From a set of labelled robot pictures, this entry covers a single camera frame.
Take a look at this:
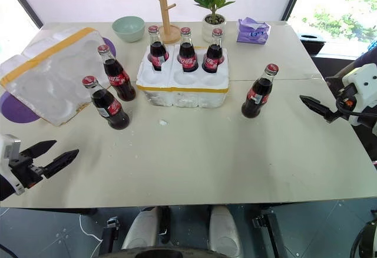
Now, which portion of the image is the glass cola bottle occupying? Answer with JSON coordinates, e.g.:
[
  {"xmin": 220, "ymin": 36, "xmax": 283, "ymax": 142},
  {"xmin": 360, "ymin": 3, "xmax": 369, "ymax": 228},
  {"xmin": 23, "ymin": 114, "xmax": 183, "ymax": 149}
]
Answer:
[
  {"xmin": 178, "ymin": 27, "xmax": 200, "ymax": 74},
  {"xmin": 241, "ymin": 63, "xmax": 280, "ymax": 120},
  {"xmin": 202, "ymin": 28, "xmax": 224, "ymax": 74},
  {"xmin": 81, "ymin": 75, "xmax": 131, "ymax": 131},
  {"xmin": 147, "ymin": 25, "xmax": 170, "ymax": 72},
  {"xmin": 97, "ymin": 44, "xmax": 137, "ymax": 102}
]

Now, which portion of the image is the wooden mug tree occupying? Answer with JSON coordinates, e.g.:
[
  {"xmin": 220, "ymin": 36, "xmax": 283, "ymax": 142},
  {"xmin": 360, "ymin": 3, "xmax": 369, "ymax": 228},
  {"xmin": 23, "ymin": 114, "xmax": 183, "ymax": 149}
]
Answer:
[{"xmin": 139, "ymin": 0, "xmax": 183, "ymax": 45}]

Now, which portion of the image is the purple tissue pack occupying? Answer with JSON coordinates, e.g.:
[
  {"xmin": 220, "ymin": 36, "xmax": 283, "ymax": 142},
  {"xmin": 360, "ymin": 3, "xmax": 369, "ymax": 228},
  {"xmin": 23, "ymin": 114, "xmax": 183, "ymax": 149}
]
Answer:
[{"xmin": 236, "ymin": 16, "xmax": 272, "ymax": 46}]

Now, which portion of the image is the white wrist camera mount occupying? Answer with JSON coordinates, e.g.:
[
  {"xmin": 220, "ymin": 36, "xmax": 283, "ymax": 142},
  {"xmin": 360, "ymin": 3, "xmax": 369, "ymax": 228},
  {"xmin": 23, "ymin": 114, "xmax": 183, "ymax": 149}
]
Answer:
[
  {"xmin": 0, "ymin": 134, "xmax": 27, "ymax": 197},
  {"xmin": 341, "ymin": 63, "xmax": 377, "ymax": 128}
]

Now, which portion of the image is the silver rounded robot leg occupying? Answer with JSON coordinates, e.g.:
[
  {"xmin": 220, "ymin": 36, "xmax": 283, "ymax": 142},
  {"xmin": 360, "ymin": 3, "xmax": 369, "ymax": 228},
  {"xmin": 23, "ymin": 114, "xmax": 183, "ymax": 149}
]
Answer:
[
  {"xmin": 208, "ymin": 204, "xmax": 244, "ymax": 258},
  {"xmin": 121, "ymin": 207, "xmax": 162, "ymax": 250}
]

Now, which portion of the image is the white foam lid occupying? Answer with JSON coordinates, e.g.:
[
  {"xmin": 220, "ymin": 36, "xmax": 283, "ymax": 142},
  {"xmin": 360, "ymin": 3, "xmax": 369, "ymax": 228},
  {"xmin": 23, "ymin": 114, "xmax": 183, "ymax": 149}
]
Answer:
[{"xmin": 0, "ymin": 27, "xmax": 115, "ymax": 127}]

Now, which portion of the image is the green plant in white pot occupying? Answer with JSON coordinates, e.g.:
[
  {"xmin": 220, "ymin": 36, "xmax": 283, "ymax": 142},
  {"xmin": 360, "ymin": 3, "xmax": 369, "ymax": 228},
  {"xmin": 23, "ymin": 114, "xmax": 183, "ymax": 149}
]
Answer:
[{"xmin": 184, "ymin": 0, "xmax": 237, "ymax": 44}]

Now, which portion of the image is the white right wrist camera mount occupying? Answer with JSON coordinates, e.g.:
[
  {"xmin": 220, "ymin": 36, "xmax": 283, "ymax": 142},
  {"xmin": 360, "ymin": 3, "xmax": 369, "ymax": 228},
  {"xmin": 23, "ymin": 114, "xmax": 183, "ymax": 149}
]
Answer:
[{"xmin": 341, "ymin": 63, "xmax": 377, "ymax": 128}]

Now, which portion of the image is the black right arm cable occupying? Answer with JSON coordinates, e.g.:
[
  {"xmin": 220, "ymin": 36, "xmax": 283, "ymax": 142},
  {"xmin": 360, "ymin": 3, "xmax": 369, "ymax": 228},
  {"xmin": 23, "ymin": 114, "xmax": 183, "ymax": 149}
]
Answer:
[{"xmin": 335, "ymin": 92, "xmax": 377, "ymax": 118}]

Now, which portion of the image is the black table leg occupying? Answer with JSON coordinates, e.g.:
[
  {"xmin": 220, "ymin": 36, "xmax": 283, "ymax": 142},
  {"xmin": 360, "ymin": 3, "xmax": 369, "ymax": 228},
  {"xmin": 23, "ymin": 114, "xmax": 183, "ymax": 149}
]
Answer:
[
  {"xmin": 252, "ymin": 206, "xmax": 289, "ymax": 258},
  {"xmin": 101, "ymin": 216, "xmax": 121, "ymax": 253}
]

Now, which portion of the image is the pale green bowl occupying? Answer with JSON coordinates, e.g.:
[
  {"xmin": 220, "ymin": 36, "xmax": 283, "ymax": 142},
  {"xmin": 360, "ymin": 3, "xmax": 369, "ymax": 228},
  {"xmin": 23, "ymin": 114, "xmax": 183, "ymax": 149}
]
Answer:
[{"xmin": 111, "ymin": 16, "xmax": 146, "ymax": 44}]

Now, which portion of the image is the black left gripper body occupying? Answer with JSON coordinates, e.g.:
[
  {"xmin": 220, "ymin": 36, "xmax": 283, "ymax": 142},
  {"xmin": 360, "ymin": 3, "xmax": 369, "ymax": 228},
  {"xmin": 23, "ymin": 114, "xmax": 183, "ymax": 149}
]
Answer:
[{"xmin": 9, "ymin": 151, "xmax": 45, "ymax": 189}]

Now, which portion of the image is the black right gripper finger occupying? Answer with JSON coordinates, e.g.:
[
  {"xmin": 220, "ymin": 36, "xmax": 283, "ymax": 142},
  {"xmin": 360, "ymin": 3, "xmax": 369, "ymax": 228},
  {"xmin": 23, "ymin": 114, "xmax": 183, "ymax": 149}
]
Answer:
[{"xmin": 299, "ymin": 94, "xmax": 340, "ymax": 124}]

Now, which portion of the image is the white floor cable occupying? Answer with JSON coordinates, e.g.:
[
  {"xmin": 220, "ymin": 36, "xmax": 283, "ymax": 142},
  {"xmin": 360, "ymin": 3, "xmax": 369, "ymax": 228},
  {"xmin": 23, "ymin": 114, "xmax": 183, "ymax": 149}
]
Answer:
[{"xmin": 78, "ymin": 213, "xmax": 103, "ymax": 244}]

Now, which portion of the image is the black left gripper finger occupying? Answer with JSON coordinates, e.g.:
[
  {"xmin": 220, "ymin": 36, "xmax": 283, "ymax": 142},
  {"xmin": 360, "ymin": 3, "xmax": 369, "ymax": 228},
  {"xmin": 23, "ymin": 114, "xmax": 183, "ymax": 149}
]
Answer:
[
  {"xmin": 41, "ymin": 148, "xmax": 80, "ymax": 180},
  {"xmin": 19, "ymin": 140, "xmax": 57, "ymax": 158}
]

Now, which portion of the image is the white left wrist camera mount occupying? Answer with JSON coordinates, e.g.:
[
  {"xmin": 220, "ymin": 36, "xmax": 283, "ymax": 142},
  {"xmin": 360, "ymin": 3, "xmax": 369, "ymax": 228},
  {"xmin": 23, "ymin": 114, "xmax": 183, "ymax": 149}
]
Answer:
[{"xmin": 0, "ymin": 134, "xmax": 27, "ymax": 197}]

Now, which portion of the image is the round purple mat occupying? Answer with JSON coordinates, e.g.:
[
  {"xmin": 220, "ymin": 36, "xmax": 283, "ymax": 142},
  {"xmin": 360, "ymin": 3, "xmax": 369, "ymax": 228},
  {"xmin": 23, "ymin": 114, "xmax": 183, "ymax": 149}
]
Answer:
[
  {"xmin": 0, "ymin": 91, "xmax": 41, "ymax": 125},
  {"xmin": 101, "ymin": 37, "xmax": 118, "ymax": 61}
]

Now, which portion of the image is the black bin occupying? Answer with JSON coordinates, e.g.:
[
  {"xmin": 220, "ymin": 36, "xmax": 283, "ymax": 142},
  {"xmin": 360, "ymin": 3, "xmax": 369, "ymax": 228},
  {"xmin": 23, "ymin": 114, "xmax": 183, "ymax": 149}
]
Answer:
[{"xmin": 298, "ymin": 34, "xmax": 327, "ymax": 56}]

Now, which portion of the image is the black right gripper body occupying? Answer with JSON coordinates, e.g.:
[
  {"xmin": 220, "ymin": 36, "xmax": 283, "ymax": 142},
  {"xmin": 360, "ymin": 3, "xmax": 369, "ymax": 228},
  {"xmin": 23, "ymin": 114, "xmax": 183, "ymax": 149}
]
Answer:
[{"xmin": 325, "ymin": 75, "xmax": 359, "ymax": 115}]

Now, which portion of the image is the white foam bottle crate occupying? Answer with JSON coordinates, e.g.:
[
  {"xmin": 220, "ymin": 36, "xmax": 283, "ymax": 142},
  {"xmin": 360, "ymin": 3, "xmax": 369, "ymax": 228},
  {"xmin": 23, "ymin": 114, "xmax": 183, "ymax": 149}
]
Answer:
[{"xmin": 135, "ymin": 45, "xmax": 231, "ymax": 110}]

